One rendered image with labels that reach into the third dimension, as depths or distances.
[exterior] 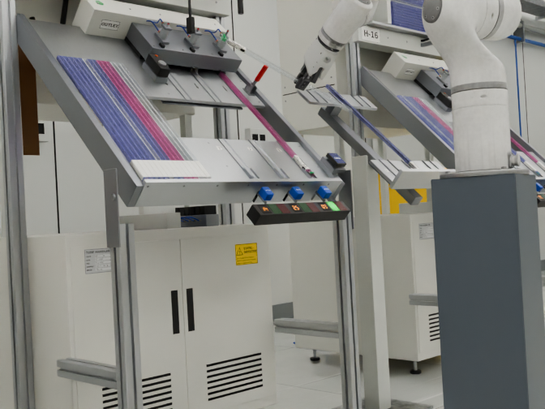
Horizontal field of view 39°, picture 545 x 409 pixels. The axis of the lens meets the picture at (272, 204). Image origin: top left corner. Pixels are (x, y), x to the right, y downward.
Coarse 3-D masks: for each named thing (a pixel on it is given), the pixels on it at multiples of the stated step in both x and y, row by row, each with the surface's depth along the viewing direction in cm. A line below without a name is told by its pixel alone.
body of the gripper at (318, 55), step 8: (320, 40) 216; (312, 48) 221; (320, 48) 216; (328, 48) 215; (304, 56) 225; (312, 56) 219; (320, 56) 216; (328, 56) 216; (336, 56) 217; (312, 64) 219; (320, 64) 217; (328, 64) 217; (312, 72) 219; (320, 72) 220
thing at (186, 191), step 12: (144, 180) 167; (156, 180) 169; (168, 180) 171; (180, 180) 174; (192, 180) 176; (204, 180) 179; (216, 180) 181; (228, 180) 184; (240, 180) 187; (252, 180) 189; (264, 180) 192; (276, 180) 195; (288, 180) 198; (300, 180) 201; (312, 180) 205; (324, 180) 208; (336, 180) 211; (144, 192) 169; (156, 192) 171; (168, 192) 173; (180, 192) 176; (192, 192) 178; (204, 192) 181; (216, 192) 184; (228, 192) 186; (240, 192) 189; (252, 192) 192; (276, 192) 198; (312, 192) 208; (144, 204) 172; (156, 204) 174; (168, 204) 176; (180, 204) 179; (192, 204) 182
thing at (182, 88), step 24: (48, 24) 209; (48, 48) 198; (72, 48) 205; (96, 48) 211; (120, 48) 218; (144, 72) 213; (192, 72) 228; (168, 96) 209; (192, 96) 216; (216, 96) 223
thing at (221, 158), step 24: (192, 144) 194; (216, 144) 200; (240, 144) 206; (264, 144) 213; (288, 144) 220; (216, 168) 190; (240, 168) 196; (264, 168) 202; (288, 168) 208; (312, 168) 215
